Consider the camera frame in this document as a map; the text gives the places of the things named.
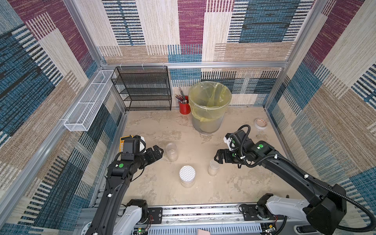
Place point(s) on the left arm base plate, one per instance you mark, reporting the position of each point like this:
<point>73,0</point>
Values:
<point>134,215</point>

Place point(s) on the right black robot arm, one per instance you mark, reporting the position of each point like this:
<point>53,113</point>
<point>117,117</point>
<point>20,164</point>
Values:
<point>324,206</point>

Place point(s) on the aluminium front rail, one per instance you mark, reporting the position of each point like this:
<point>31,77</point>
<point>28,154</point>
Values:
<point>219,219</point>

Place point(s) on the tape roll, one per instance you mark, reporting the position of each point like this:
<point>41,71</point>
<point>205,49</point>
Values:
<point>260,123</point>

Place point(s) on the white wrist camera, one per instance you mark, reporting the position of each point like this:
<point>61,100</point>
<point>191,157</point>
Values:
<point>231,141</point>
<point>132,147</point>

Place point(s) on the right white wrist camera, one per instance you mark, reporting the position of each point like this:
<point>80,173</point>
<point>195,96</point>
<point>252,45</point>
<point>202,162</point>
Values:
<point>231,141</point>

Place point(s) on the red pen holder cup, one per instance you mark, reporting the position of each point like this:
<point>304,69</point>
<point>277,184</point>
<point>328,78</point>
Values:
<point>184,106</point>

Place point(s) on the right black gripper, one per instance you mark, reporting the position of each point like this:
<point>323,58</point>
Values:
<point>226,156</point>

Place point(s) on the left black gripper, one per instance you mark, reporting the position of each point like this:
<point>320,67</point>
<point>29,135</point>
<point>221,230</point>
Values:
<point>152,158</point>

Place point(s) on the pens in red cup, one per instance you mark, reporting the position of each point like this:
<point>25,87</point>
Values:
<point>180,96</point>

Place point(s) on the yellow calculator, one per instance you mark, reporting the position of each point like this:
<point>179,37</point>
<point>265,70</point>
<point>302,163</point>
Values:
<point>122,139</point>

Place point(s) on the empty clear plastic jar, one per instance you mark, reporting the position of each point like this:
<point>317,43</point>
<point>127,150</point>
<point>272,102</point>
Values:
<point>172,152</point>

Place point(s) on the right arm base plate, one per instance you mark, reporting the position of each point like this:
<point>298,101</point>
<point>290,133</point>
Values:
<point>253,212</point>

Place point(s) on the black wire mesh shelf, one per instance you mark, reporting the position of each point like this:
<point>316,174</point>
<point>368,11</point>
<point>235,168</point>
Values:
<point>143,88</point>

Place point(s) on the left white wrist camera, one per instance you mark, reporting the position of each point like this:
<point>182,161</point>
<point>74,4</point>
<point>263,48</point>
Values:
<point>132,147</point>

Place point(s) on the jar with patterned white lid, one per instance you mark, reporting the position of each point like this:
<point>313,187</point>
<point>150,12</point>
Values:
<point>187,176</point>

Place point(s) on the white wire mesh basket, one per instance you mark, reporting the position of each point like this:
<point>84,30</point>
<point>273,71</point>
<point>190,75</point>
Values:
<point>85,111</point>

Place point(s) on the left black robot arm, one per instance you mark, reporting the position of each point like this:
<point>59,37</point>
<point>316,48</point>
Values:
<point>119,177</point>

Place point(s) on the small jar with rice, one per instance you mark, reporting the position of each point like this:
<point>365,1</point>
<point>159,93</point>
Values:
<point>213,168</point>

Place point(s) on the bin with yellow bag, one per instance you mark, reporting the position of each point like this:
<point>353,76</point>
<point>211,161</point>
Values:
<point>208,101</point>

